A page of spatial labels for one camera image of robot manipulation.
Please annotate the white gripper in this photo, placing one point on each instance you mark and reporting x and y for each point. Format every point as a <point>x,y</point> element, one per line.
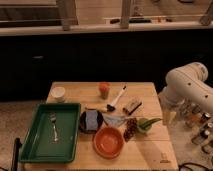
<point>168,106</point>

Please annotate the wooden block eraser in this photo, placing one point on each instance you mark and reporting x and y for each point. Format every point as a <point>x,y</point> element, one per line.
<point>131,106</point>

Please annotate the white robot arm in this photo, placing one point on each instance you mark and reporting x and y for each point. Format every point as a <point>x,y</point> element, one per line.
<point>186,83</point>

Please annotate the red bowl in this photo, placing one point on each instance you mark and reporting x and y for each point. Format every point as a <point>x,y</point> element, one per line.
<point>108,142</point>

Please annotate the green toy vegetable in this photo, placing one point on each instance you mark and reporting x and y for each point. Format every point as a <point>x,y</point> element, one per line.
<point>144,124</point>

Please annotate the dark red grapes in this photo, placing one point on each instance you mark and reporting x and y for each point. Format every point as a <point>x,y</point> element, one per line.
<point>131,128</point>

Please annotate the grey blue cloth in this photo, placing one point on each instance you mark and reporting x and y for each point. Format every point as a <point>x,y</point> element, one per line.
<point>114,121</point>

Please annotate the orange topped cup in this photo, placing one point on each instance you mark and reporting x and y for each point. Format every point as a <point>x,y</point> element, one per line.
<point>104,88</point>

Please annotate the blue grey sponge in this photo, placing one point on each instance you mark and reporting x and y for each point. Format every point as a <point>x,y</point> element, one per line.
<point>91,120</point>

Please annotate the black plate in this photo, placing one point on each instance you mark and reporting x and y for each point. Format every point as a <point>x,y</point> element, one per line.
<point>82,125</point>

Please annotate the small white cup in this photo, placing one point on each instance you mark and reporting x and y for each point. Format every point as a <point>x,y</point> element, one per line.
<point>58,93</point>

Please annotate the silver fork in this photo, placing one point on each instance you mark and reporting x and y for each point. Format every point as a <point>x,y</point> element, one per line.
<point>53,121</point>

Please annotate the green plastic tray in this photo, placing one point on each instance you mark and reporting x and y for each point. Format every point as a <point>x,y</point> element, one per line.
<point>39,145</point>

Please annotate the black chair edge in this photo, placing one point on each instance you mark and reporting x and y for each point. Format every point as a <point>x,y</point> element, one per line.
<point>17,145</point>

